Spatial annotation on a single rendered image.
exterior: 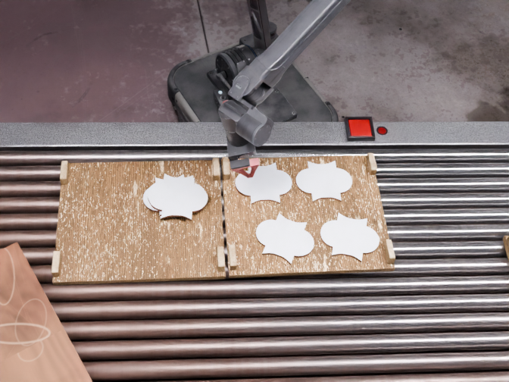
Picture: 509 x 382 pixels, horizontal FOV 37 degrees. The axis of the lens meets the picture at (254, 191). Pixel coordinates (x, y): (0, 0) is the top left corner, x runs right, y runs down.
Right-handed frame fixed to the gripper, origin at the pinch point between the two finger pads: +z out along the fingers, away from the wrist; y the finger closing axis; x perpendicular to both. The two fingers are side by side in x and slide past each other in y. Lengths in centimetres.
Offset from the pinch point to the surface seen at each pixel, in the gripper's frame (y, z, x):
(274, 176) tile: 2.1, 12.2, -4.9
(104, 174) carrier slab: 5.9, 1.8, 38.1
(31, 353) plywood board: -47, -10, 49
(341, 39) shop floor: 149, 114, -37
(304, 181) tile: 0.2, 14.2, -12.2
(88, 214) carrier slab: -6.0, 1.2, 41.7
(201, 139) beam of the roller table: 18.0, 10.1, 13.5
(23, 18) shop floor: 168, 76, 108
